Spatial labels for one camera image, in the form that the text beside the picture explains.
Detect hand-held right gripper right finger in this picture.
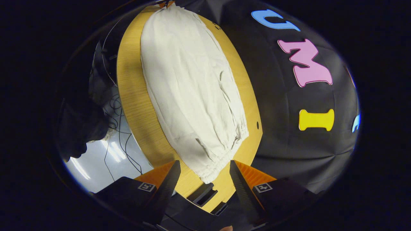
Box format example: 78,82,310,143
229,160,317,228

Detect black table bracket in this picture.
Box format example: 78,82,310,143
210,201,229,216
186,183,219,207

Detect white jeans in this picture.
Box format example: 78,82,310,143
140,3,249,184

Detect person's head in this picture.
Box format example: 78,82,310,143
57,96,110,163

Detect thin black cable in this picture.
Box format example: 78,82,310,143
102,19,143,182

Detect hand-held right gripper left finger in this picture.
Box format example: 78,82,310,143
92,160,181,227

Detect black backdrop cloth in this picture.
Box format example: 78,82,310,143
180,0,361,194

